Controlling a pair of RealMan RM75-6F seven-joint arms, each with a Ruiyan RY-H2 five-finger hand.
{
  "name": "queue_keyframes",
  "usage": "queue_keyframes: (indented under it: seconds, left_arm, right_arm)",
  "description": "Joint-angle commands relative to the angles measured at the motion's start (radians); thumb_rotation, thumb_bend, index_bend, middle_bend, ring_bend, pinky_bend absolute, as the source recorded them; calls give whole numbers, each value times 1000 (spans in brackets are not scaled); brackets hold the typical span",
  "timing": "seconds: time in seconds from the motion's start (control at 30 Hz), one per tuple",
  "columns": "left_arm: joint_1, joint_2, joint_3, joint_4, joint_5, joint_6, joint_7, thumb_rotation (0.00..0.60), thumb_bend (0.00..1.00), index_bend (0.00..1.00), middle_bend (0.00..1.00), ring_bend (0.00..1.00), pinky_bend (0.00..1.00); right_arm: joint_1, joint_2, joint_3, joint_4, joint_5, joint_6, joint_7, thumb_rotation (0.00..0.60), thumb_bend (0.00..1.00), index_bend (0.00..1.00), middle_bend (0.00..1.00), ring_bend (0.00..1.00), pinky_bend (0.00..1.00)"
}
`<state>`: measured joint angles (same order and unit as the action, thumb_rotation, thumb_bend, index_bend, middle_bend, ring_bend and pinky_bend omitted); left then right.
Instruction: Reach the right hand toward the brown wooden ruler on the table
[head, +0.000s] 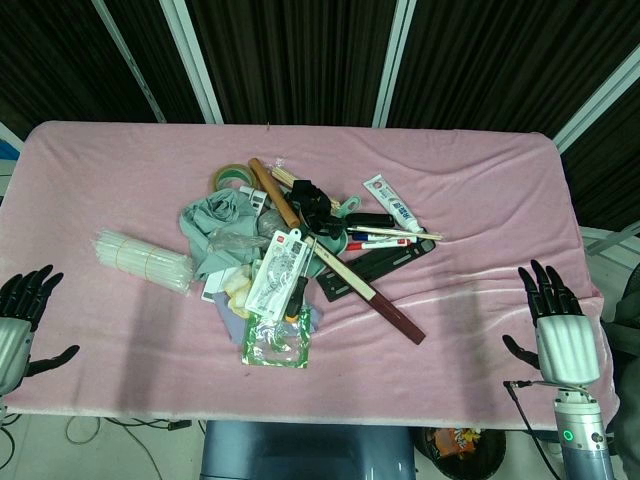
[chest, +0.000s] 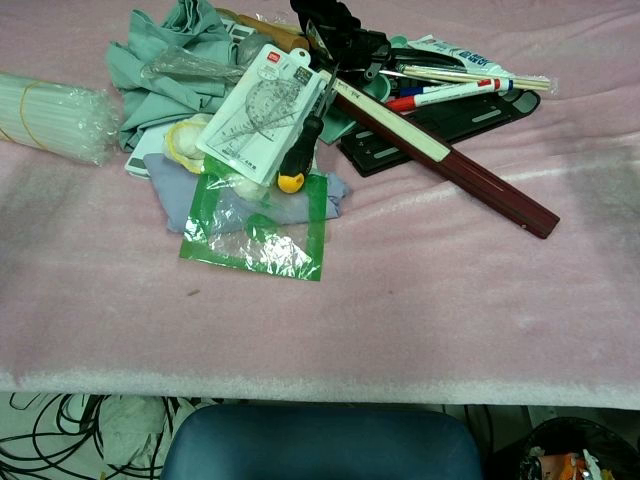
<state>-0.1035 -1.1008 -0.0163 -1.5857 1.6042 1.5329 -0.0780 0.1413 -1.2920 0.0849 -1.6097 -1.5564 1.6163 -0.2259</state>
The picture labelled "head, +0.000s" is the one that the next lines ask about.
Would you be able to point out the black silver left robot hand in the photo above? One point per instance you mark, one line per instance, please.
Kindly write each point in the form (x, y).
(15, 345)

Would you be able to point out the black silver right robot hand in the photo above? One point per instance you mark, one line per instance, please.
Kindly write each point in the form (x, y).
(567, 350)

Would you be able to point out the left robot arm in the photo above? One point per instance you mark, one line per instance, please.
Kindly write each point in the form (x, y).
(2, 407)

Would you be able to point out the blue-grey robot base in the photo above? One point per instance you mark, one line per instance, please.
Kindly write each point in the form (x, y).
(305, 450)

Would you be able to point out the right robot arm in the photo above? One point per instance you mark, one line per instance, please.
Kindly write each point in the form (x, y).
(582, 450)

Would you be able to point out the closed folding fan dark red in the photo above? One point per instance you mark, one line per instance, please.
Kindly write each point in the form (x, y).
(390, 310)

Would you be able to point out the black trash bin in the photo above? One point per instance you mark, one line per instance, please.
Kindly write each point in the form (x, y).
(465, 450)

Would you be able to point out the bundle of white straws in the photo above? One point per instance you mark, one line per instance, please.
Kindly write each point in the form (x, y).
(145, 260)

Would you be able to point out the pink tablecloth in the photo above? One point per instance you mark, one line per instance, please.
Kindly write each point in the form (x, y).
(125, 190)

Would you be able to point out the blue white box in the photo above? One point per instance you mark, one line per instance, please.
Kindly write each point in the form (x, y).
(7, 150)

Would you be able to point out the wooden chopstick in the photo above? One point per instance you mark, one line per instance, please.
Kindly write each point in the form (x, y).
(400, 233)

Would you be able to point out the black plastic slotted plate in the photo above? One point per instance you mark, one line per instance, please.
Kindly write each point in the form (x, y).
(380, 265)

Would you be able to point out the white paper card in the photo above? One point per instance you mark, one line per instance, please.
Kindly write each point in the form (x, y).
(215, 285)

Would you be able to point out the red capped white marker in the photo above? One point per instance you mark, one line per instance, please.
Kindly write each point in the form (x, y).
(380, 245)

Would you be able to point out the purple-grey cloth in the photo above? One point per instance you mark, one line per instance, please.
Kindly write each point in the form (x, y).
(232, 325)

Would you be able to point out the blue capped white marker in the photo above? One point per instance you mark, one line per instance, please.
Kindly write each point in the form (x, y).
(380, 236)

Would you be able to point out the white toothpaste tube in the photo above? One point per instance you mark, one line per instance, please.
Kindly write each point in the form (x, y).
(395, 202)

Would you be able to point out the yellow sponge cloth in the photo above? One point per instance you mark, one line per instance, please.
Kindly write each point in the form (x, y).
(237, 292)

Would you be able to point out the black rectangular case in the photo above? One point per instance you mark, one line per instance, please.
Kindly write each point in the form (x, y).
(370, 220)

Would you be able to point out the grey-green cloth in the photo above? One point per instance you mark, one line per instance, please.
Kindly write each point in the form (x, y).
(215, 215)

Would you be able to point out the crumpled clear plastic bag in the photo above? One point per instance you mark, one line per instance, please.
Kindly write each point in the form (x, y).
(235, 240)

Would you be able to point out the teal plastic utensil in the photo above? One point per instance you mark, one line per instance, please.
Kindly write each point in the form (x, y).
(337, 245)

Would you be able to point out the green edged clear bag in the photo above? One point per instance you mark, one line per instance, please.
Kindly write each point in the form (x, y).
(272, 345)

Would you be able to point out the white blister pack card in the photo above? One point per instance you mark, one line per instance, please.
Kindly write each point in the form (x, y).
(272, 275)

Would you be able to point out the white tag with black squares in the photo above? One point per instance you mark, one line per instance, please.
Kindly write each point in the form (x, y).
(255, 197)

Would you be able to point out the green tape roll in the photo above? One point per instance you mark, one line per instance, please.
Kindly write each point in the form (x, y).
(242, 172)

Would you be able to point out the wooden rolling pin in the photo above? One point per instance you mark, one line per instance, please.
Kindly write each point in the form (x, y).
(272, 192)

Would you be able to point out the pack of bamboo skewers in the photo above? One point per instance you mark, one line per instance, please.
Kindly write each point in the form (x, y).
(282, 175)

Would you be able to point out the black pleated curtain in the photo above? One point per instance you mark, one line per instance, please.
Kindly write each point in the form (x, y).
(300, 50)

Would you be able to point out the white frame post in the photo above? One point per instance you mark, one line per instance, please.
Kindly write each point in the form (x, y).
(192, 60)
(595, 117)
(395, 60)
(130, 60)

